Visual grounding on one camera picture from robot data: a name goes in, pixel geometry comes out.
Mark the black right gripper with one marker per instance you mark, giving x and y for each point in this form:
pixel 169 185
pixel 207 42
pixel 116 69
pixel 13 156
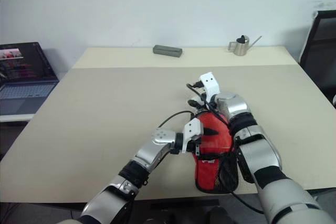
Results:
pixel 207 102

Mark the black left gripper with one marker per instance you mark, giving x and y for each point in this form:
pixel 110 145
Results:
pixel 198 140

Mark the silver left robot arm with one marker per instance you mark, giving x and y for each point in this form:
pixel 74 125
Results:
pixel 147 155

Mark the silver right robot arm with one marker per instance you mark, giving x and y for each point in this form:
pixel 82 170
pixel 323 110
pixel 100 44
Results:
pixel 262 161

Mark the grey rectangular box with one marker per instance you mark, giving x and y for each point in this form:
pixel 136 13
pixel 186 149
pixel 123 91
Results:
pixel 168 51

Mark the steel watering can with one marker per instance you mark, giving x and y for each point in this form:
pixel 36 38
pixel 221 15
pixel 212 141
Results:
pixel 241 47

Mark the black office chair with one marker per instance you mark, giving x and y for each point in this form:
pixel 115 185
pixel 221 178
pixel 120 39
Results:
pixel 321 51

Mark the open blue laptop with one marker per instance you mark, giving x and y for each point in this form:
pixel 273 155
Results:
pixel 23 77

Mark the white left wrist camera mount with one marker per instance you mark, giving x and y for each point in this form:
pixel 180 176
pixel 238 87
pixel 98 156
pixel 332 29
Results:
pixel 191 130

